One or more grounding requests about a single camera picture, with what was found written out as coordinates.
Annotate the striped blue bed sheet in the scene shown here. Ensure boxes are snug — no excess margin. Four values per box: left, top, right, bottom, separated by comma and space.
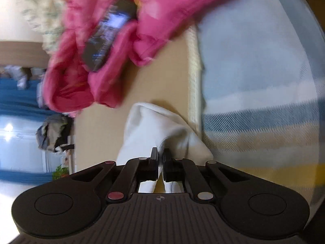
197, 0, 324, 205

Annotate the blue curtain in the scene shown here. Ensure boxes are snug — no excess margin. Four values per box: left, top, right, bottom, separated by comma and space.
0, 170, 52, 186
0, 78, 56, 122

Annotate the right blue curtain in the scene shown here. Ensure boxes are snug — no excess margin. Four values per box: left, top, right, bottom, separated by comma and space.
0, 78, 56, 122

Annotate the window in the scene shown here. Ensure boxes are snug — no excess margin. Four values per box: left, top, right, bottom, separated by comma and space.
1, 116, 62, 173

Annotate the wooden shelf unit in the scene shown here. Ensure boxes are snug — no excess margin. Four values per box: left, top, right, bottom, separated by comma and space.
1, 41, 50, 80

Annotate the pile of dark clothes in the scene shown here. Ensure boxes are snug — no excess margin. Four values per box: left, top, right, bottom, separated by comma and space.
36, 113, 74, 153

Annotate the pink floral quilt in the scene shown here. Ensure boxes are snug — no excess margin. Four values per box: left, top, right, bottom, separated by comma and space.
43, 0, 217, 112

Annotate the black smartphone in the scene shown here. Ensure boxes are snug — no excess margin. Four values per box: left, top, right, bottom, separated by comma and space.
82, 0, 137, 72

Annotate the potted green plant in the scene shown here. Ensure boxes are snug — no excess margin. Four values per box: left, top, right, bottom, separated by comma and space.
52, 165, 69, 181

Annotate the white floral quilt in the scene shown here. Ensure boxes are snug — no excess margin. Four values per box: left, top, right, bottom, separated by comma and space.
18, 0, 68, 55

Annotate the left blue curtain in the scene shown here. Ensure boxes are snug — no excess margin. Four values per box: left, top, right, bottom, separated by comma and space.
0, 170, 52, 186

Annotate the white long-sleeve shirt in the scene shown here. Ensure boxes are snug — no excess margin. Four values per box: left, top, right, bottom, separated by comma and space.
115, 101, 214, 194

